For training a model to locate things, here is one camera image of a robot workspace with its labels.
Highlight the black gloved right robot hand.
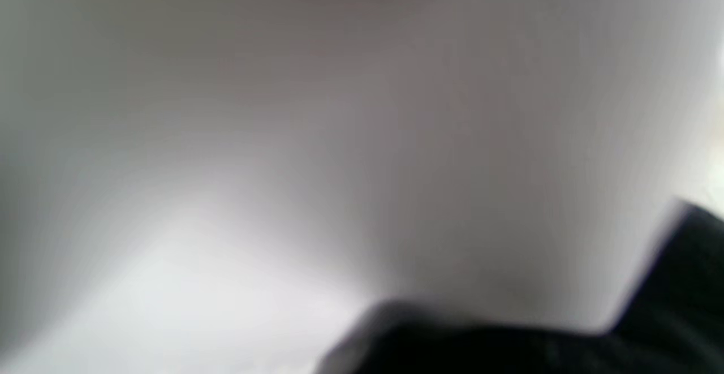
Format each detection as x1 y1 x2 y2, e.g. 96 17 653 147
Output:
314 196 724 374

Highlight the cream white cosmetics bag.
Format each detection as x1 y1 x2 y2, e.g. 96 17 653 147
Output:
0 0 724 374

